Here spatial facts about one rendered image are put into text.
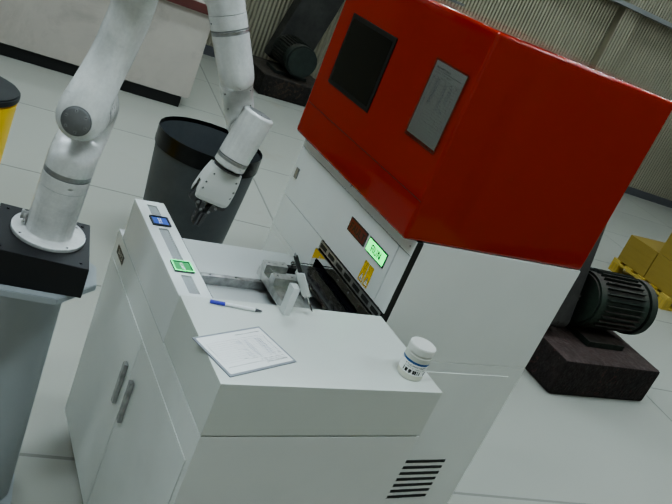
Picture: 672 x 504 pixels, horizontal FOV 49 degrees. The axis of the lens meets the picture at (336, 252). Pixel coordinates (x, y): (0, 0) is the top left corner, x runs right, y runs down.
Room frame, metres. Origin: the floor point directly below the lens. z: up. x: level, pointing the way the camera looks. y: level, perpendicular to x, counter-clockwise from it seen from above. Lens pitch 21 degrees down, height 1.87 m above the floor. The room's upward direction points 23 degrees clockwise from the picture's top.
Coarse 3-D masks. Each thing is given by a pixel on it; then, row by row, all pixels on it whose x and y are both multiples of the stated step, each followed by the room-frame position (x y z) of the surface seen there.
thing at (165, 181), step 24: (168, 120) 3.82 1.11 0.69; (192, 120) 3.97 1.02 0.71; (168, 144) 3.51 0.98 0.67; (192, 144) 3.98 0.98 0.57; (216, 144) 4.03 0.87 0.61; (168, 168) 3.51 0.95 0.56; (192, 168) 3.48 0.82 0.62; (144, 192) 3.67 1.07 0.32; (168, 192) 3.50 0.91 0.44; (240, 192) 3.67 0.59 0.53; (216, 216) 3.58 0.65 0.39; (216, 240) 3.65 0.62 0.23
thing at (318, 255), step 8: (312, 256) 2.34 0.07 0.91; (320, 256) 2.30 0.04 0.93; (328, 264) 2.25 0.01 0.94; (328, 272) 2.24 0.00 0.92; (336, 272) 2.21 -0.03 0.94; (336, 280) 2.19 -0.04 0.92; (344, 280) 2.18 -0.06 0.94; (344, 288) 2.14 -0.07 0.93; (352, 296) 2.10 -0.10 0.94; (360, 304) 2.06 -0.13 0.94; (360, 312) 2.04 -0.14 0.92; (368, 312) 2.02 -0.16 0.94
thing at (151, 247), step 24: (144, 216) 1.98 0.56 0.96; (168, 216) 2.05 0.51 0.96; (144, 240) 1.92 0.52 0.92; (168, 240) 1.90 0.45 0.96; (144, 264) 1.87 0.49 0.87; (168, 264) 1.76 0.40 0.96; (192, 264) 1.82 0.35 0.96; (144, 288) 1.82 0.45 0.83; (168, 288) 1.69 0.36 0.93; (192, 288) 1.70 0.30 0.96; (168, 312) 1.65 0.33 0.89
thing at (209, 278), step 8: (200, 272) 2.01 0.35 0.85; (208, 280) 2.01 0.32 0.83; (216, 280) 2.03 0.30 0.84; (224, 280) 2.04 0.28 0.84; (232, 280) 2.06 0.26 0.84; (240, 280) 2.07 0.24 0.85; (248, 280) 2.09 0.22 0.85; (256, 280) 2.11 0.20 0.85; (248, 288) 2.09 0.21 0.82; (256, 288) 2.11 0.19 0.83; (264, 288) 2.12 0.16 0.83
